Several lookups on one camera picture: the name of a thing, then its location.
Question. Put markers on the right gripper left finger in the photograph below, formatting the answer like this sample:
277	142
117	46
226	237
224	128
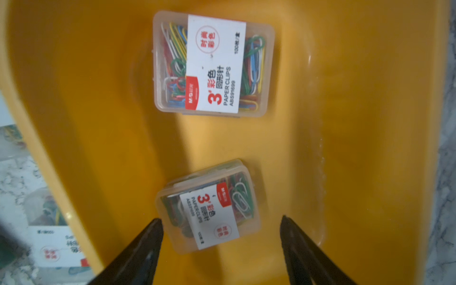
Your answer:
137	263

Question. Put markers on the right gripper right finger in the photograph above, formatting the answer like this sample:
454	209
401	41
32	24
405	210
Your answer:
306	263

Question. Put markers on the paper clip box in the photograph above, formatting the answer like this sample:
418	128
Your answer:
55	250
12	143
209	207

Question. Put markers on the paper clip box underneath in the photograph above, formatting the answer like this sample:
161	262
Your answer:
210	66

